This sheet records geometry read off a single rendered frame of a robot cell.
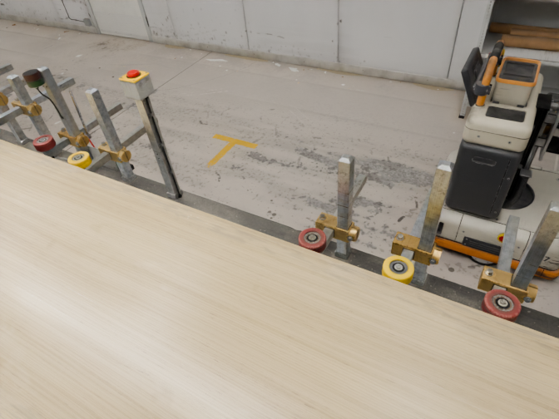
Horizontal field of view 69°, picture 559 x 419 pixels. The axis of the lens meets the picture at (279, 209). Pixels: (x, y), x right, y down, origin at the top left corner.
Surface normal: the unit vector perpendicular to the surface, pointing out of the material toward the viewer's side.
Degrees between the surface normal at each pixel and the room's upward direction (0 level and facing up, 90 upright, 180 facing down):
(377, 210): 0
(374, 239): 0
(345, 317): 0
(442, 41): 90
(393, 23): 90
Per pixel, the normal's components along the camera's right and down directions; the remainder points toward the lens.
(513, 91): -0.48, 0.66
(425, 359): -0.08, -0.72
